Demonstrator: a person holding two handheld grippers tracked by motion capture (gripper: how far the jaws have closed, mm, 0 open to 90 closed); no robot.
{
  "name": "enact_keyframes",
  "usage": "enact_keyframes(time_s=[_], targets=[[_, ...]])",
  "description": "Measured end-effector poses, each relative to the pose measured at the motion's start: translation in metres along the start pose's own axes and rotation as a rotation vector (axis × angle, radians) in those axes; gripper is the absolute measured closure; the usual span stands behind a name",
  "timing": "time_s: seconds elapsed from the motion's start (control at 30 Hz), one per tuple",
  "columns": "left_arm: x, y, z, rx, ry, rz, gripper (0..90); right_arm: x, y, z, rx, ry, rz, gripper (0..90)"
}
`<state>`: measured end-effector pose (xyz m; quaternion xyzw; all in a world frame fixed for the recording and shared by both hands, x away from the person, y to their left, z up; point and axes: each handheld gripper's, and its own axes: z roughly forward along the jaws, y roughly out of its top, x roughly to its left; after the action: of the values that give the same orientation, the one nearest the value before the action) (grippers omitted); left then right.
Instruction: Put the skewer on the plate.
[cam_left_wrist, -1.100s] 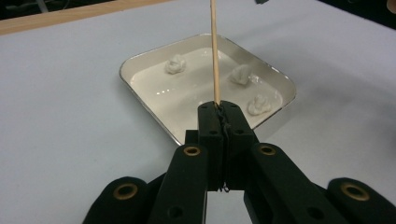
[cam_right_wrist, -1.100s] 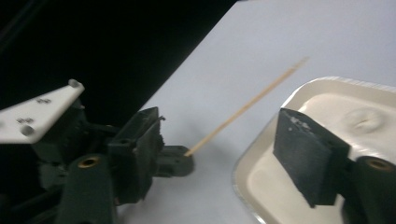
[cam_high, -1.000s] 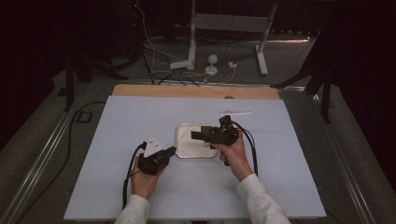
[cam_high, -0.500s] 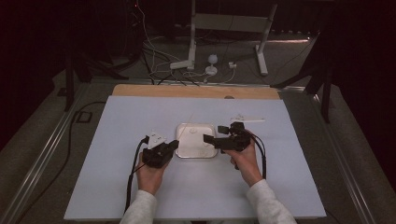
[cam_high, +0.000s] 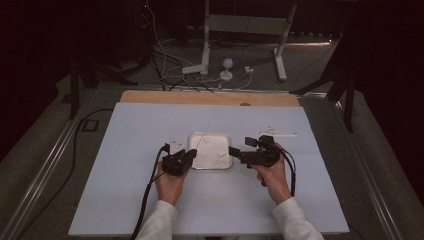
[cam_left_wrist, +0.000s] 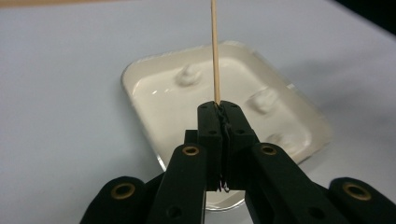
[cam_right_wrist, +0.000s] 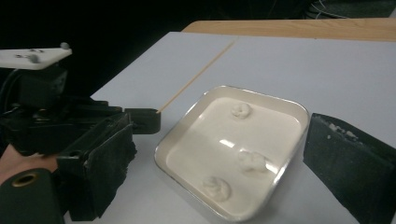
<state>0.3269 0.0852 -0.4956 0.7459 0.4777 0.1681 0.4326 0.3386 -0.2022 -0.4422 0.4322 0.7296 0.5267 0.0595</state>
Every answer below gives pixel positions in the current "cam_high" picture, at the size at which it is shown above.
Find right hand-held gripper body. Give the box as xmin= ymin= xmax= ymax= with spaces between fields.
xmin=239 ymin=134 xmax=285 ymax=169

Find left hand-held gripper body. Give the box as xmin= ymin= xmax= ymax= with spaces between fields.
xmin=161 ymin=152 xmax=194 ymax=177

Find white rectangular tray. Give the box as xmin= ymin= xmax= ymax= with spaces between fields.
xmin=188 ymin=131 xmax=234 ymax=170

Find thin wooden skewer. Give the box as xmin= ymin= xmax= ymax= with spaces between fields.
xmin=196 ymin=120 xmax=212 ymax=151

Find person's left hand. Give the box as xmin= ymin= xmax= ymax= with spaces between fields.
xmin=154 ymin=162 xmax=192 ymax=206

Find person's right hand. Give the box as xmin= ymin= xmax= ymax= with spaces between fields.
xmin=251 ymin=143 xmax=293 ymax=206

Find white crumbs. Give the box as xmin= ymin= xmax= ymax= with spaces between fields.
xmin=169 ymin=137 xmax=189 ymax=150

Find white scraps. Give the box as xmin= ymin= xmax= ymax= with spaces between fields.
xmin=259 ymin=125 xmax=299 ymax=137

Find pale blue table sheet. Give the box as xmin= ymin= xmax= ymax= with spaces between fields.
xmin=68 ymin=102 xmax=350 ymax=237

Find white round lamp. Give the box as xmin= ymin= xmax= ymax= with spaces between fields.
xmin=219 ymin=57 xmax=235 ymax=82

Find white power strip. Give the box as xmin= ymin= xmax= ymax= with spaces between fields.
xmin=181 ymin=63 xmax=208 ymax=75

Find black angled stand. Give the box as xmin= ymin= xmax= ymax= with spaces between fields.
xmin=289 ymin=31 xmax=357 ymax=133

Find white metal stand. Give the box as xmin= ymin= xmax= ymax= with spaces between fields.
xmin=200 ymin=0 xmax=298 ymax=82

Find black tripod stand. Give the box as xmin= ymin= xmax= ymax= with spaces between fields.
xmin=67 ymin=39 xmax=140 ymax=120

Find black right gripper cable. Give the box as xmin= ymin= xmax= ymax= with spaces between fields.
xmin=278 ymin=148 xmax=298 ymax=198

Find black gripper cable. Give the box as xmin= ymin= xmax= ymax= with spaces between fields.
xmin=130 ymin=143 xmax=172 ymax=240
xmin=278 ymin=148 xmax=298 ymax=198

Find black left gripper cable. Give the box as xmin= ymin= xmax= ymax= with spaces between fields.
xmin=130 ymin=143 xmax=172 ymax=240

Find black square floor frame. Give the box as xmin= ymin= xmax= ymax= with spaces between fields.
xmin=81 ymin=118 xmax=100 ymax=132

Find black floor cable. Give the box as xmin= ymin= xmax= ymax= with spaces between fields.
xmin=15 ymin=107 xmax=115 ymax=240

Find metal floor rail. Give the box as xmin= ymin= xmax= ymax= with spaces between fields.
xmin=331 ymin=98 xmax=405 ymax=240
xmin=0 ymin=87 xmax=98 ymax=240

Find white cable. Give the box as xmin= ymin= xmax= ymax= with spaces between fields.
xmin=145 ymin=0 xmax=194 ymax=68

